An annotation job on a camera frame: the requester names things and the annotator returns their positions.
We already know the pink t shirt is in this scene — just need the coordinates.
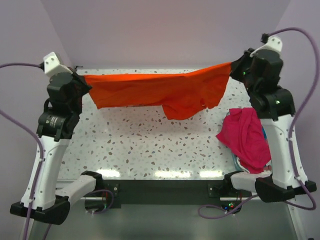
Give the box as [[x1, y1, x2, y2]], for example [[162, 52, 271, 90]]
[[216, 107, 272, 174]]

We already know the blue t shirt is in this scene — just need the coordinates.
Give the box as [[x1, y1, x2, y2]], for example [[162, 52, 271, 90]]
[[262, 127, 267, 140]]

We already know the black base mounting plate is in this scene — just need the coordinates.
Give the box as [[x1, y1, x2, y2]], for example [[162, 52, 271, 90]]
[[85, 180, 243, 212]]

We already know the clear blue plastic bin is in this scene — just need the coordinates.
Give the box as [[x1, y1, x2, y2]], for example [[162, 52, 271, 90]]
[[231, 153, 249, 173]]

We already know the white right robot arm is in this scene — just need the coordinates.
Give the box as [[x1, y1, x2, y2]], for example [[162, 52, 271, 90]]
[[220, 48, 317, 203]]

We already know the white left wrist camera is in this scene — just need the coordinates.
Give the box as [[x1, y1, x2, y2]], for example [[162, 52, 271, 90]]
[[43, 52, 69, 78]]

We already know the orange t shirt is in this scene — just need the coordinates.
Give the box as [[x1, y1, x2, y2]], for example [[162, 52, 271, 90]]
[[84, 62, 231, 121]]

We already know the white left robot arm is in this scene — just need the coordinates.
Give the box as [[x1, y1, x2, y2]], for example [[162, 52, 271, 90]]
[[10, 72, 104, 225]]

